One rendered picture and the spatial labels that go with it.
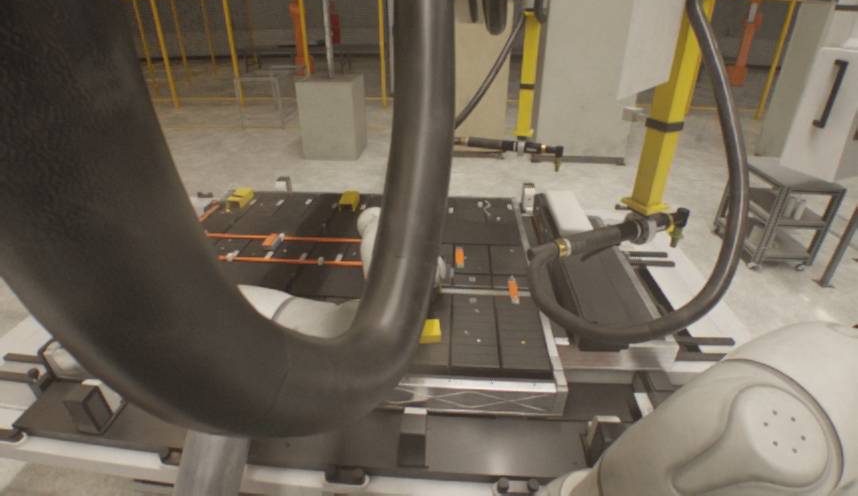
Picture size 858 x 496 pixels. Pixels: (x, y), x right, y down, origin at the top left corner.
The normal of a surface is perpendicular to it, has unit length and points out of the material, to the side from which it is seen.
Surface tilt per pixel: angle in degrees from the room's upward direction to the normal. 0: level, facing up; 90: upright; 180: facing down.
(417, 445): 90
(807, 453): 20
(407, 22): 64
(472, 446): 0
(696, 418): 58
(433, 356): 0
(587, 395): 0
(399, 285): 42
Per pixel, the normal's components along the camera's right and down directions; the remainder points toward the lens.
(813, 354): -0.04, -0.92
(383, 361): 0.80, -0.50
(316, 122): -0.07, 0.47
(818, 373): -0.09, -0.77
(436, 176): 0.70, -0.01
